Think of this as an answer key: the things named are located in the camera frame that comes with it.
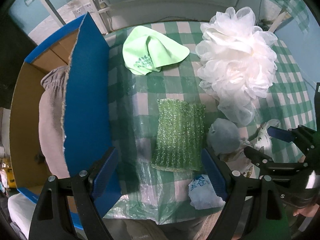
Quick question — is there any grey pink towel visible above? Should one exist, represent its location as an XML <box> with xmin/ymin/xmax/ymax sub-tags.
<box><xmin>39</xmin><ymin>65</ymin><xmax>72</xmax><ymax>178</ymax></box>

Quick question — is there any white blue-printed plastic bag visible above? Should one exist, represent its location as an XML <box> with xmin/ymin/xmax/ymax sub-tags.
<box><xmin>188</xmin><ymin>174</ymin><xmax>225</xmax><ymax>210</ymax></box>

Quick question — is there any black garment cover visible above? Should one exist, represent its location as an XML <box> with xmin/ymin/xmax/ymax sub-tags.
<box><xmin>0</xmin><ymin>12</ymin><xmax>38</xmax><ymax>108</ymax></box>

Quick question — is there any light green cloth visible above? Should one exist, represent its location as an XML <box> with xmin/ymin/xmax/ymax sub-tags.
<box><xmin>122</xmin><ymin>26</ymin><xmax>190</xmax><ymax>76</ymax></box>

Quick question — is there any white mesh bath pouf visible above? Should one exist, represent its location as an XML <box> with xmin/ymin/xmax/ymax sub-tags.
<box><xmin>195</xmin><ymin>6</ymin><xmax>278</xmax><ymax>126</ymax></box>

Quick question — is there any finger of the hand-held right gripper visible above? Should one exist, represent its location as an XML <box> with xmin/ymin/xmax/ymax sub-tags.
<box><xmin>244</xmin><ymin>146</ymin><xmax>310</xmax><ymax>178</ymax></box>
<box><xmin>267</xmin><ymin>125</ymin><xmax>320</xmax><ymax>155</ymax></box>

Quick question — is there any green sparkly scrub sponge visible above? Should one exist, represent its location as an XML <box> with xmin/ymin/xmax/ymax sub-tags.
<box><xmin>151</xmin><ymin>99</ymin><xmax>207</xmax><ymax>172</ymax></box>

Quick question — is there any blue cardboard box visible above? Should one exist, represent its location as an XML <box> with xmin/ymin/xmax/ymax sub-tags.
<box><xmin>9</xmin><ymin>12</ymin><xmax>123</xmax><ymax>229</ymax></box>

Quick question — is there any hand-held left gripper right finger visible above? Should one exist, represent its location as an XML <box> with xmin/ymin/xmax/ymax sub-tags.
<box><xmin>201</xmin><ymin>147</ymin><xmax>292</xmax><ymax>240</ymax></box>

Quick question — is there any white cloth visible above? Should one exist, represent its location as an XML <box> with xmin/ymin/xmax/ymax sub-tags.
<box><xmin>246</xmin><ymin>119</ymin><xmax>280</xmax><ymax>155</ymax></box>

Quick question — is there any person's right hand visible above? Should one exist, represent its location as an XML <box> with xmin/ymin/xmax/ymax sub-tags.
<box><xmin>293</xmin><ymin>201</ymin><xmax>320</xmax><ymax>218</ymax></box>

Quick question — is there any grey plastic-wrapped bundle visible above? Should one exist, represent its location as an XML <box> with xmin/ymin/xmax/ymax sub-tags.
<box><xmin>207</xmin><ymin>118</ymin><xmax>242</xmax><ymax>155</ymax></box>

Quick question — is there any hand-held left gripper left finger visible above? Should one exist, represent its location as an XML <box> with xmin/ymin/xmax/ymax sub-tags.
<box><xmin>29</xmin><ymin>147</ymin><xmax>119</xmax><ymax>240</ymax></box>

